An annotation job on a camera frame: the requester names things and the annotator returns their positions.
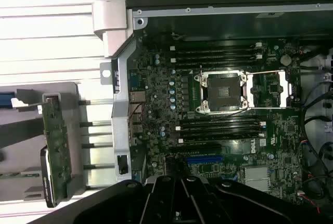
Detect silver chipset heatsink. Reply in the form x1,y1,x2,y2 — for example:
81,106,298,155
244,166,271,193

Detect blue expansion slot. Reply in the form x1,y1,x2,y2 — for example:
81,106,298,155
183,155,224,165

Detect grey open PC case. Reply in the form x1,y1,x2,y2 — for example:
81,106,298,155
92,0,333,224

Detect RAM slot white latches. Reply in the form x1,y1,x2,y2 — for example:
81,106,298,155
169,53,263,64
177,132,266,144
169,41,263,52
175,121,267,132

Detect wide metal port block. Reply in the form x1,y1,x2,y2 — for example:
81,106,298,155
129,103,145,121
130,91,146,104

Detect green Dell motherboard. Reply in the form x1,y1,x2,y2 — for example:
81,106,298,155
128,33,305,205

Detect metal CPU socket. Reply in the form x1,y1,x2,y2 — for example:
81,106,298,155
195,69,252,115

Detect thin metal locking lever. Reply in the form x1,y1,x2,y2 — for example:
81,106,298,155
200,65,286,79

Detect hard disk with blue rails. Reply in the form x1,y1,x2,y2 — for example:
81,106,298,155
0,91,16,110

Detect red and black twisted wire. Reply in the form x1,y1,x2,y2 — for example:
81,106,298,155
129,103,146,125

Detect metal socket cover frame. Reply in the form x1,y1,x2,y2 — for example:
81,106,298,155
246,69,297,109

